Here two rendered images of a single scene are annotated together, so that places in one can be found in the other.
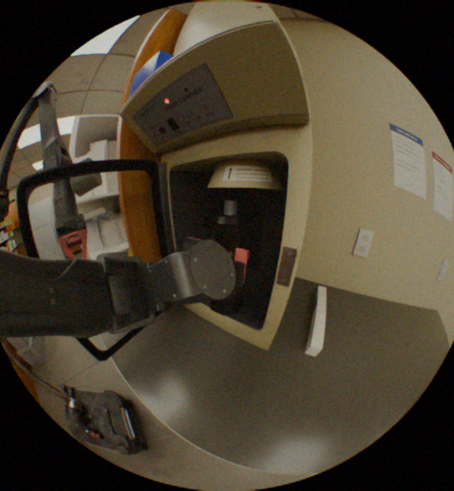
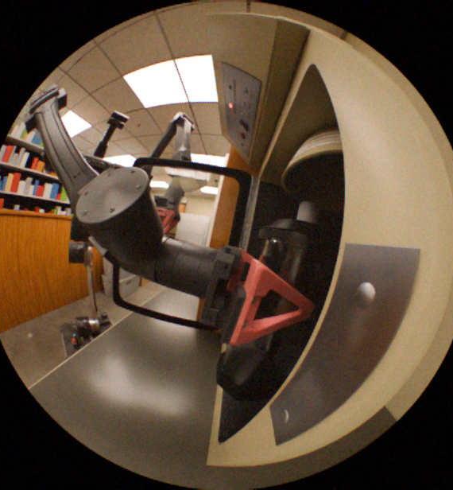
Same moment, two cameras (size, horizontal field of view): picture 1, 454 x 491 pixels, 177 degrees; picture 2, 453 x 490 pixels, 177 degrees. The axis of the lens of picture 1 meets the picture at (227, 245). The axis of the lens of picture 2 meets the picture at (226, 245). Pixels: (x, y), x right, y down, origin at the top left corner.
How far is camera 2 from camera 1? 19 cm
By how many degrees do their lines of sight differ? 60
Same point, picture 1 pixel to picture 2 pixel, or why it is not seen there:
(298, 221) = (370, 105)
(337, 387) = not seen: outside the picture
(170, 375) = (125, 361)
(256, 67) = (232, 36)
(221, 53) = (219, 49)
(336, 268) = not seen: outside the picture
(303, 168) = (324, 47)
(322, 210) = not seen: outside the picture
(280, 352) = (211, 480)
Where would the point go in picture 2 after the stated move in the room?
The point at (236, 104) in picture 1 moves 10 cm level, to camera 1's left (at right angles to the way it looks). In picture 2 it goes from (253, 69) to (214, 110)
